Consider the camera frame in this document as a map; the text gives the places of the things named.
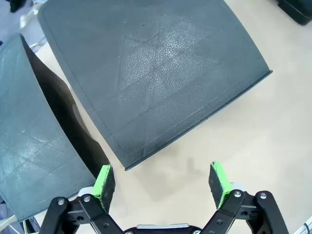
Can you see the black shoe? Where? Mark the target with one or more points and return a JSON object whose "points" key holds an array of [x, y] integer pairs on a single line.
{"points": [[296, 9]]}

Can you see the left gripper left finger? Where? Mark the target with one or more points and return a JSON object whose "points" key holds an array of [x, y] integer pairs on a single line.
{"points": [[104, 185]]}

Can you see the black shoe stand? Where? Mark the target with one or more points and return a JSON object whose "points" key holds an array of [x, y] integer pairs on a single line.
{"points": [[158, 73], [29, 146]]}

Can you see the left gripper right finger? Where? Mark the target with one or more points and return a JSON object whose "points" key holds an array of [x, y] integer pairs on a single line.
{"points": [[219, 185]]}

